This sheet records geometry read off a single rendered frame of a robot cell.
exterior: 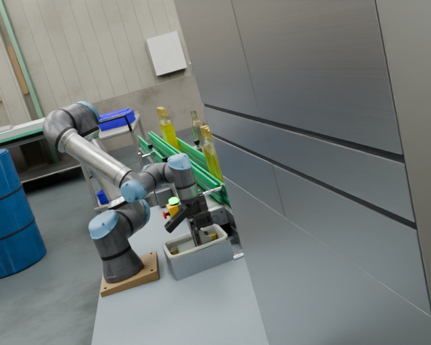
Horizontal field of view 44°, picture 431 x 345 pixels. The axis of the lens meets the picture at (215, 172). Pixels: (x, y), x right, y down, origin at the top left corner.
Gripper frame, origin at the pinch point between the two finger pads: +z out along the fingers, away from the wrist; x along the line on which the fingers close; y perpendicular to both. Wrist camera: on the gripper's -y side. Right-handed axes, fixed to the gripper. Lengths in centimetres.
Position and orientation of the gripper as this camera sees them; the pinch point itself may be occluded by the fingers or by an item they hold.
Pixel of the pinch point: (198, 250)
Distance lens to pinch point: 196.2
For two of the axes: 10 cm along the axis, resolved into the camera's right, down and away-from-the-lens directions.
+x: -2.6, -1.9, 9.5
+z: 2.6, 9.3, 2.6
